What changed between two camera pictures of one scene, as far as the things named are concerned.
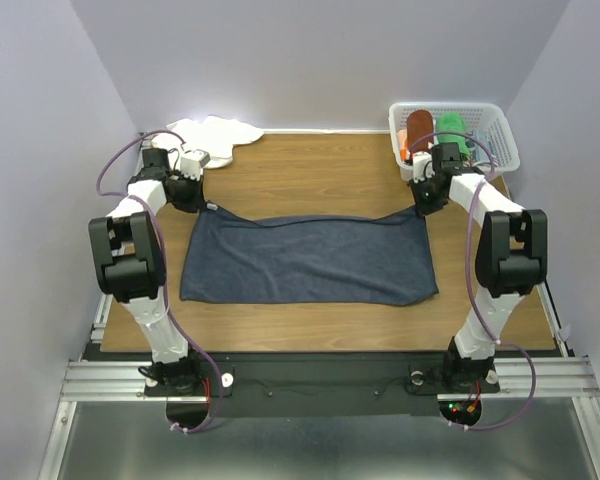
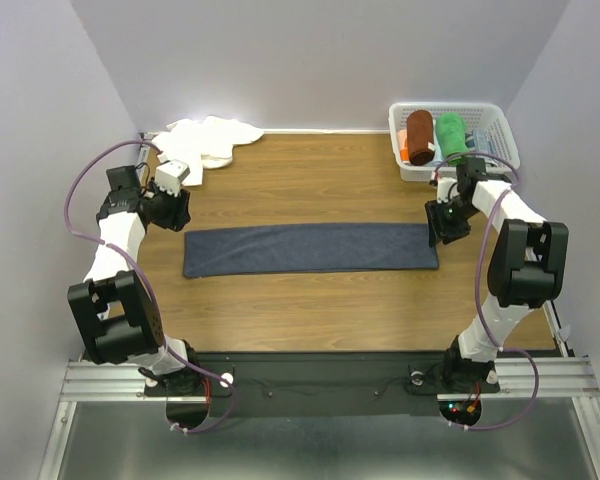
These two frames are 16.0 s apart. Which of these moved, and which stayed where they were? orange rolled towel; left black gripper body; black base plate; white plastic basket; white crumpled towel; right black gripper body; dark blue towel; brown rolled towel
Moved: dark blue towel; left black gripper body; right black gripper body
Stayed: white plastic basket; white crumpled towel; orange rolled towel; brown rolled towel; black base plate
